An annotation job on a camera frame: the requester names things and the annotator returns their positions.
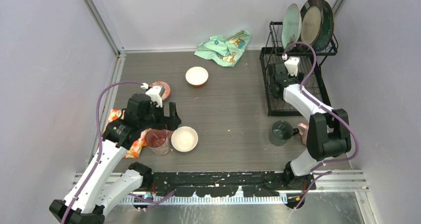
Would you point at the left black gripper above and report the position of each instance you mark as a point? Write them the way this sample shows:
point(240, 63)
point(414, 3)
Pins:
point(170, 122)

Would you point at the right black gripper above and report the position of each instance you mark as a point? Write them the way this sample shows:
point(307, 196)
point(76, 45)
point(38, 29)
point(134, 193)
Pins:
point(301, 77)

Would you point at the mint green flower plate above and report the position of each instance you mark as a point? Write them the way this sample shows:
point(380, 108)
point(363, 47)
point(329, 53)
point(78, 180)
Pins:
point(291, 25)

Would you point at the white bowl orange outside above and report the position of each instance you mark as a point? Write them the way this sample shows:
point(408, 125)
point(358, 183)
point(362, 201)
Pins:
point(197, 76)

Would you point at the dark blue floral plate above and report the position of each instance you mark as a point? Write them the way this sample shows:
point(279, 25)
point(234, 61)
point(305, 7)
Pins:
point(327, 28)

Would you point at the black rimmed cream plate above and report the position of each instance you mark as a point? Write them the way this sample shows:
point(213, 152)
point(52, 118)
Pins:
point(312, 20)

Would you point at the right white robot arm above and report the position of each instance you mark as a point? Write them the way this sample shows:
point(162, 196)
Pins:
point(327, 136)

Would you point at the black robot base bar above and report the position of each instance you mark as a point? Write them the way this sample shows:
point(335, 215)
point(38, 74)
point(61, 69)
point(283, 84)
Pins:
point(226, 184)

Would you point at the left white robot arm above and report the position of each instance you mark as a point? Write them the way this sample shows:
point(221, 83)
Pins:
point(89, 201)

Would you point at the white ceramic bowl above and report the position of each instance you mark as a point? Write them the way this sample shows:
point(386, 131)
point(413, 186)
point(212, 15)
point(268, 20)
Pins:
point(184, 139)

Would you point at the pink glass mug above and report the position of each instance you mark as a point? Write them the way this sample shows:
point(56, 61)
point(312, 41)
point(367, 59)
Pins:
point(159, 141)

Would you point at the orange floral cloth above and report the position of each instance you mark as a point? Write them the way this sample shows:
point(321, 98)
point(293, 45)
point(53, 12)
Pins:
point(136, 148)

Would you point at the dark green mug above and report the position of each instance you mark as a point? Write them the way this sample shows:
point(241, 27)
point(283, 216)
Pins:
point(281, 132)

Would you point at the pale pink mug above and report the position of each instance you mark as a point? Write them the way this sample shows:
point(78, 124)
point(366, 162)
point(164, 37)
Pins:
point(303, 131)

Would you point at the mint green cartoon cloth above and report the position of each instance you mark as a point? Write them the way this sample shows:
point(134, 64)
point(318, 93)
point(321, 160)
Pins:
point(225, 51)

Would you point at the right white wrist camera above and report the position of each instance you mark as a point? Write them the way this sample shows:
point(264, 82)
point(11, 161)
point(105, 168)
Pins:
point(291, 63)

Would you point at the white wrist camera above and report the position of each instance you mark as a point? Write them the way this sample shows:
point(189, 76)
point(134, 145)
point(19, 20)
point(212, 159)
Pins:
point(155, 92)
point(291, 63)

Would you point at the black wire dish rack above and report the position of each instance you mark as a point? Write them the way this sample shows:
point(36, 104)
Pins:
point(271, 54)

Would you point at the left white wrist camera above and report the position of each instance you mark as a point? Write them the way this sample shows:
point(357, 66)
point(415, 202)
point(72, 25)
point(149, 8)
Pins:
point(155, 92)

